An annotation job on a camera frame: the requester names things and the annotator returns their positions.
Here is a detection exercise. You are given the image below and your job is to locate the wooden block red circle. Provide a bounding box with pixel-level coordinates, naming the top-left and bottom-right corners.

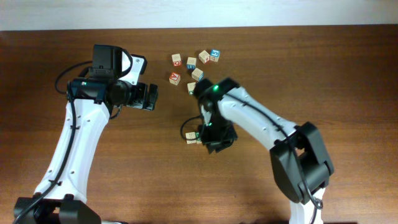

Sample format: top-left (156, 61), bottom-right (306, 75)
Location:
top-left (198, 50), bottom-right (210, 64)

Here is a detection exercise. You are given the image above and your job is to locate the wooden block green R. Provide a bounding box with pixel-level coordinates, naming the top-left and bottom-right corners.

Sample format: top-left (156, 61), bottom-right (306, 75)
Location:
top-left (195, 132), bottom-right (201, 144)

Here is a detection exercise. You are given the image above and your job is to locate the wooden block blue side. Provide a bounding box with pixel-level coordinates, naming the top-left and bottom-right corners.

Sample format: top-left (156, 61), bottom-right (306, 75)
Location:
top-left (191, 68), bottom-right (204, 82)

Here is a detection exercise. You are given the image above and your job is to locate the wooden block red A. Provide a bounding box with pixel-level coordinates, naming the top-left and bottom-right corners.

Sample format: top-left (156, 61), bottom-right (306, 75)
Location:
top-left (169, 72), bottom-right (181, 85)

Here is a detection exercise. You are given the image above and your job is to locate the wooden block green V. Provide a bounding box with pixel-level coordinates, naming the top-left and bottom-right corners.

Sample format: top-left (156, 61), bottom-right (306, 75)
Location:
top-left (187, 82), bottom-right (197, 95)

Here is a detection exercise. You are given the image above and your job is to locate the wooden block letter I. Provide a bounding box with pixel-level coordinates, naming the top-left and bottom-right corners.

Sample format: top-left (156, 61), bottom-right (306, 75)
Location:
top-left (185, 132), bottom-right (197, 144)

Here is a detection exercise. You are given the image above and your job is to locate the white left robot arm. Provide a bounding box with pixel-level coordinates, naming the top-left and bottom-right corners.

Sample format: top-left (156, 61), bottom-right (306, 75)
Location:
top-left (14, 44), bottom-right (158, 224)

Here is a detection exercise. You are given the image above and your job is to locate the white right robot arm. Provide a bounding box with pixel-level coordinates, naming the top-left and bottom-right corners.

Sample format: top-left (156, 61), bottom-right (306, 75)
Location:
top-left (193, 78), bottom-right (335, 223)

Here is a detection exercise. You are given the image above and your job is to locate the wooden block blue H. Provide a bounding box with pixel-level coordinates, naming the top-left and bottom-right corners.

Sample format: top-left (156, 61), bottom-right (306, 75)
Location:
top-left (187, 57), bottom-right (197, 70)

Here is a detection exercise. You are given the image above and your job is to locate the wooden block blue 5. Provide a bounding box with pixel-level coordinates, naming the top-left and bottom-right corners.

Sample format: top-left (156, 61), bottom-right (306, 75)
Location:
top-left (210, 49), bottom-right (221, 62)

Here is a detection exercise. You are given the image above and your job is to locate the wooden block red Q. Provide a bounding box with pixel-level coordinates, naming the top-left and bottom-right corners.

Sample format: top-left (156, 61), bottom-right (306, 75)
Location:
top-left (172, 54), bottom-right (182, 67)

